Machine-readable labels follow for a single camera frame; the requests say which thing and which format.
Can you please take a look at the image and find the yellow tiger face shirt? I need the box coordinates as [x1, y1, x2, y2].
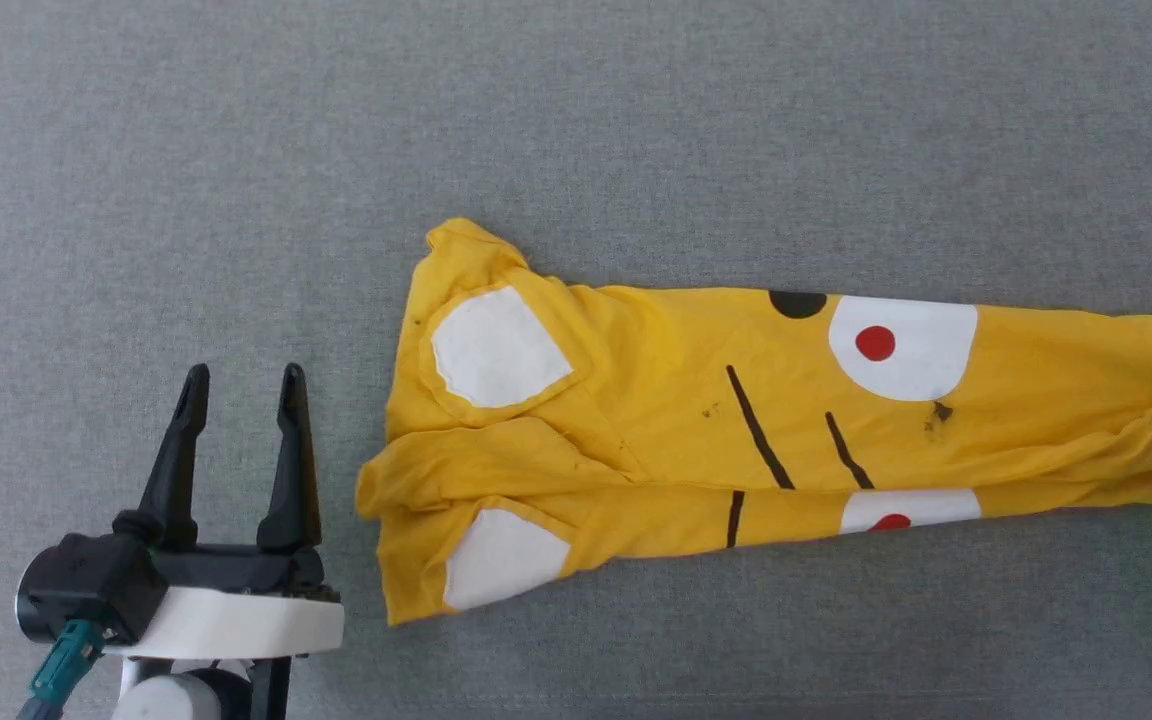
[354, 217, 1152, 628]

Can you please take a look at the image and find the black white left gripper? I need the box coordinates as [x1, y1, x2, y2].
[104, 362, 346, 662]

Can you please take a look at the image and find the teal camera cable connector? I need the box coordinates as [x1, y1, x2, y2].
[16, 618, 107, 720]

